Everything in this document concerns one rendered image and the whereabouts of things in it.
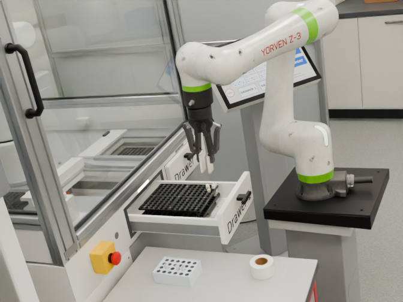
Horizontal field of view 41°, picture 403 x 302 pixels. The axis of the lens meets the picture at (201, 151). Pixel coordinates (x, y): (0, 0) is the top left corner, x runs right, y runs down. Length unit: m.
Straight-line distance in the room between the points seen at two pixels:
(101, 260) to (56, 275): 0.13
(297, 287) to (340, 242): 0.39
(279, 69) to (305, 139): 0.27
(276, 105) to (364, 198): 0.43
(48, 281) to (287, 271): 0.68
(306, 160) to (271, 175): 0.93
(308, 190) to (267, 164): 0.86
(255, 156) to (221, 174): 1.10
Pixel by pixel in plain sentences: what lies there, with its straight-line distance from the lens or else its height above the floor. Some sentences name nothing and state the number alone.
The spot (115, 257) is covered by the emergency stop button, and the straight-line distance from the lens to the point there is 1.62.
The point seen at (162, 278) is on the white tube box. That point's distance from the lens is 1.67.
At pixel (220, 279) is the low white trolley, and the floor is 0.76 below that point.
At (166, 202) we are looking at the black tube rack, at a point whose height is 0.90.
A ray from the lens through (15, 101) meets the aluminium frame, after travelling 1.38.
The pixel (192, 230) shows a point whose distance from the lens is 1.72.
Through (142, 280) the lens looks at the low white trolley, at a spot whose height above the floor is 0.76.
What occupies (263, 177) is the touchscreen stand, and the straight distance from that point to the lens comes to 2.74.
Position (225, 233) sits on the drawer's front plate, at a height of 0.86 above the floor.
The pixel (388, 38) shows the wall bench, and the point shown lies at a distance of 4.46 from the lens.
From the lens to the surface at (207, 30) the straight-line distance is 3.45.
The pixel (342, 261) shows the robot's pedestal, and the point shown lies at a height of 0.59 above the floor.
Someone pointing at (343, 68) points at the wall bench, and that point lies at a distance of 4.59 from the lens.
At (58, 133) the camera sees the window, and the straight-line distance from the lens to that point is 1.53.
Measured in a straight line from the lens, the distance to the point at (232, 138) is 3.62.
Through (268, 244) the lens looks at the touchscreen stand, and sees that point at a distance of 2.94.
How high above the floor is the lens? 1.73
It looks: 23 degrees down
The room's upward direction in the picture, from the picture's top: 10 degrees counter-clockwise
